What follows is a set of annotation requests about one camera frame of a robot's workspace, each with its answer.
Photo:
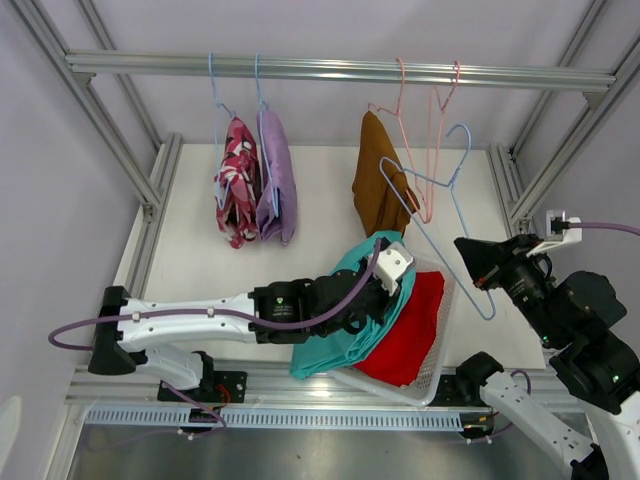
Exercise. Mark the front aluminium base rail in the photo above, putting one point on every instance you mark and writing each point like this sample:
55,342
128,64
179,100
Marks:
269,385

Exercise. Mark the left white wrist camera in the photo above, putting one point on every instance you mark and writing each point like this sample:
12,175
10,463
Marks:
392,263

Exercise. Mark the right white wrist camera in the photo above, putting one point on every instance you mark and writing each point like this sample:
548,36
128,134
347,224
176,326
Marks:
561,232

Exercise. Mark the aluminium frame right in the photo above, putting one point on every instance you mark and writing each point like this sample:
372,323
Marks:
561,125

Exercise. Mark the aluminium hanging rail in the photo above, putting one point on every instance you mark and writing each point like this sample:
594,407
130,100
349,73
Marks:
235,66

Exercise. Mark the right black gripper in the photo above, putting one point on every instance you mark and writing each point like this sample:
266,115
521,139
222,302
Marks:
482,258

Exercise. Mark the red trousers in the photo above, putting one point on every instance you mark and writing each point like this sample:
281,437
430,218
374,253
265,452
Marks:
398,357

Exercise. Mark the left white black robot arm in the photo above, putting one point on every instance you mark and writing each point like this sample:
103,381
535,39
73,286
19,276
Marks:
307,314

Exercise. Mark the white slotted cable duct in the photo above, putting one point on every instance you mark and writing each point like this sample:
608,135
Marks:
409,420

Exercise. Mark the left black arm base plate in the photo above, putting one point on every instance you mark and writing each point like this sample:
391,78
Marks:
221,387

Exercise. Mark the pink floral trousers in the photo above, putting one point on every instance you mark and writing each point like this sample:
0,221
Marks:
239,182

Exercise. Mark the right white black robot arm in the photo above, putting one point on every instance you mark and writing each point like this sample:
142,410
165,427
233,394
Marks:
574,319

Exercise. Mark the aluminium frame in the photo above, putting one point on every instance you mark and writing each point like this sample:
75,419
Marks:
152,190
561,125

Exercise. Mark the blue wire hanger floral trousers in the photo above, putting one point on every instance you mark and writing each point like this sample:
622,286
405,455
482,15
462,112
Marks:
222,113

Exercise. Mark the aluminium frame left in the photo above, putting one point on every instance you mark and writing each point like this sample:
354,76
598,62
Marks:
152,190

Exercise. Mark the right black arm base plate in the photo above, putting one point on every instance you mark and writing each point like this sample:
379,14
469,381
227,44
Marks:
454,391

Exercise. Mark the pink wire hanger brown trousers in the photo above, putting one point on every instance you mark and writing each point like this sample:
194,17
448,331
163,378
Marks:
397,113

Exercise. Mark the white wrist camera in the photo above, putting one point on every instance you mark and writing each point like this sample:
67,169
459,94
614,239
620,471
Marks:
561,232
392,263

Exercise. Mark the white plastic basket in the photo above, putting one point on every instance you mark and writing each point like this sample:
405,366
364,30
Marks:
422,390

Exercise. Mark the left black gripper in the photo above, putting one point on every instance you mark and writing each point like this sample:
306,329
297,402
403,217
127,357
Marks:
385,300

